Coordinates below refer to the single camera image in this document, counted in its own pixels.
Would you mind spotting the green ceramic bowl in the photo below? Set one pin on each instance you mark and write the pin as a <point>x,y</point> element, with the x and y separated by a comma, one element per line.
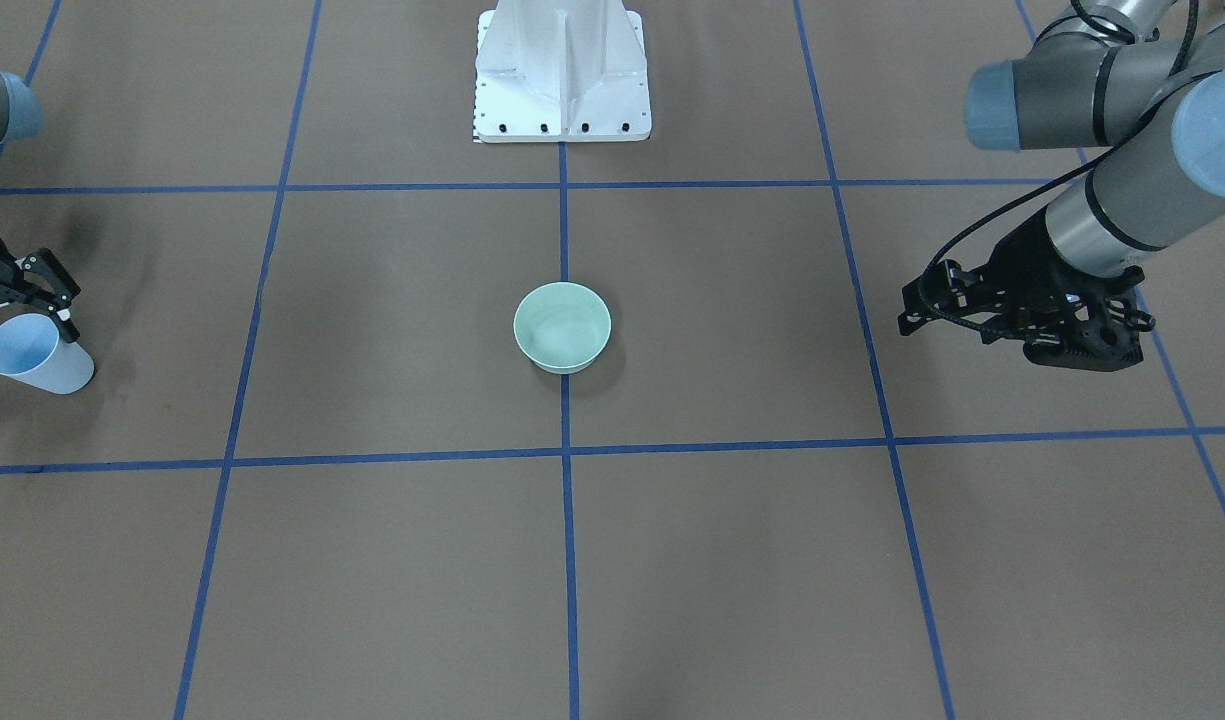
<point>562,327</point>

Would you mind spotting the light blue plastic cup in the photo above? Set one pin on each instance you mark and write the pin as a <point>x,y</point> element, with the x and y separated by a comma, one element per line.
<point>33,352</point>

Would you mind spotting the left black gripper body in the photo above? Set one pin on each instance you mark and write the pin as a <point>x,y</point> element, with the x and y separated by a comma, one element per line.
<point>1019,262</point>

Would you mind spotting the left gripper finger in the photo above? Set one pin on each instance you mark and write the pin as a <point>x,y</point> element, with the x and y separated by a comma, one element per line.
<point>945,284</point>
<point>915,315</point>

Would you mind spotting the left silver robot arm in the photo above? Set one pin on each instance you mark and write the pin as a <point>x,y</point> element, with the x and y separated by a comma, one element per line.
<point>1098,77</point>

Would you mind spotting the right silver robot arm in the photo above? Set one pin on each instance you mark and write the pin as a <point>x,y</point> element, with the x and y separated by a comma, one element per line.
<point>20,117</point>

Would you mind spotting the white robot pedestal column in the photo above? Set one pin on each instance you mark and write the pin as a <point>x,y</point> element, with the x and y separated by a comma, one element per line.
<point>561,72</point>

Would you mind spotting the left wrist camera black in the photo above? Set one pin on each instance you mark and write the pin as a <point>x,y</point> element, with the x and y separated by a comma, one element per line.
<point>1098,333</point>

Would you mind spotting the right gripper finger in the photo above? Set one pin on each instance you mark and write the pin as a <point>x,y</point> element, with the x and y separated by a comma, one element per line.
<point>47,286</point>

